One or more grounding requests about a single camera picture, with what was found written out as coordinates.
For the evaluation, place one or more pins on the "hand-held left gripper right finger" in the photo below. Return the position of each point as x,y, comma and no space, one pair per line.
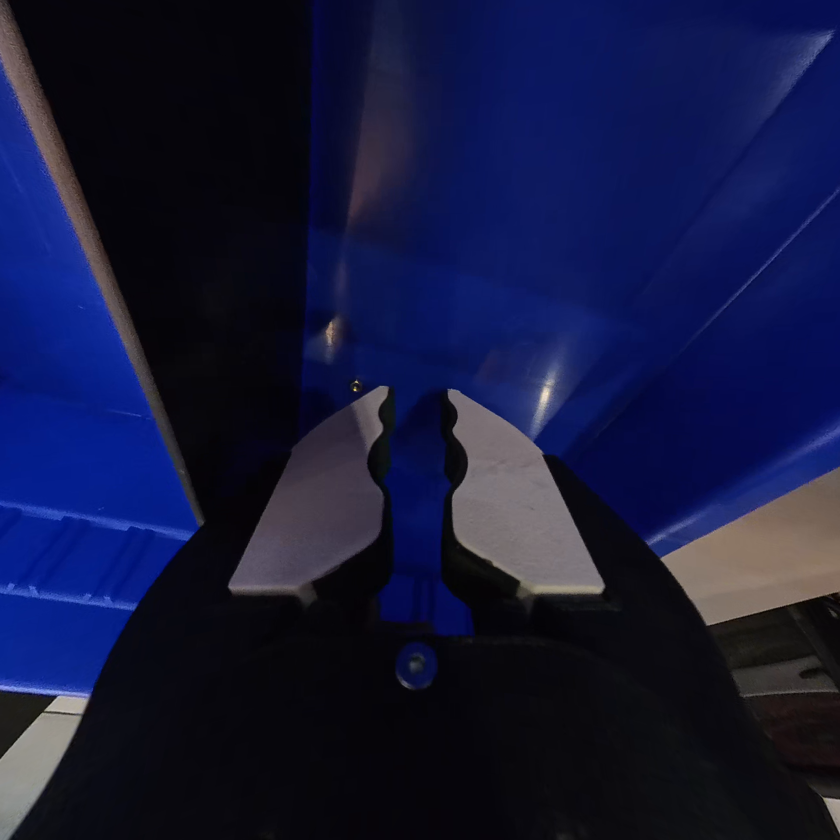
518,505

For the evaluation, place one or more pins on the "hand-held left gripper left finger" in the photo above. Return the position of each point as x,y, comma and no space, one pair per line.
315,505

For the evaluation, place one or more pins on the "black bin divider plate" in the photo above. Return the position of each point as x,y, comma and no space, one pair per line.
197,229

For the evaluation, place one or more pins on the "blue plastic storage bin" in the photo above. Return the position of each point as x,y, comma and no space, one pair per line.
558,197

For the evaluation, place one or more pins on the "pale desk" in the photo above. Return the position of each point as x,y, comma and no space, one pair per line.
774,558

